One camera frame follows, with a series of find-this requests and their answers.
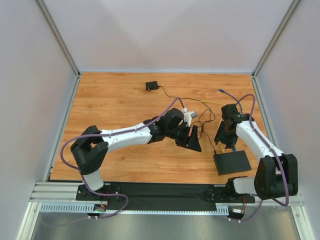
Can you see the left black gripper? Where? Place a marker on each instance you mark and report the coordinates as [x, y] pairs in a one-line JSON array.
[[186, 136]]

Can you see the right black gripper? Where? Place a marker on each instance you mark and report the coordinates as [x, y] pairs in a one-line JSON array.
[[225, 135]]

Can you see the black network switch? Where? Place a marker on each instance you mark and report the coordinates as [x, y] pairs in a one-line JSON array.
[[231, 162]]

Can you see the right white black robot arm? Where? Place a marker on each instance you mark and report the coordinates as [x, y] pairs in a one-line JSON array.
[[277, 172]]

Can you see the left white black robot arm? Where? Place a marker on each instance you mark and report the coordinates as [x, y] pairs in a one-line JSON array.
[[90, 149]]

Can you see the black power adapter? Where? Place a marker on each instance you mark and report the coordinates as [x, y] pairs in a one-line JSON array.
[[151, 85]]

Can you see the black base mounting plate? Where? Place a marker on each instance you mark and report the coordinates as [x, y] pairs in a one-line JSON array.
[[175, 196]]

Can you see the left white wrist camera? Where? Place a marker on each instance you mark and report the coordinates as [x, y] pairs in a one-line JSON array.
[[188, 116]]

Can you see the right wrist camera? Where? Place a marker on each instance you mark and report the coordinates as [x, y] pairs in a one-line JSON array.
[[228, 110]]

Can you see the right aluminium frame post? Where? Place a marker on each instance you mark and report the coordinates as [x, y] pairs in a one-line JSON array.
[[276, 36]]

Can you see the aluminium frame post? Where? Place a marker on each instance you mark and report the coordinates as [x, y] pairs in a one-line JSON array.
[[57, 35], [276, 36]]

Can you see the aluminium front rail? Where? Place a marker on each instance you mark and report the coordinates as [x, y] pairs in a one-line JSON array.
[[75, 191]]

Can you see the left aluminium frame post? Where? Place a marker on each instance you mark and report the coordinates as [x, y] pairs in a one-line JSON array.
[[57, 35]]

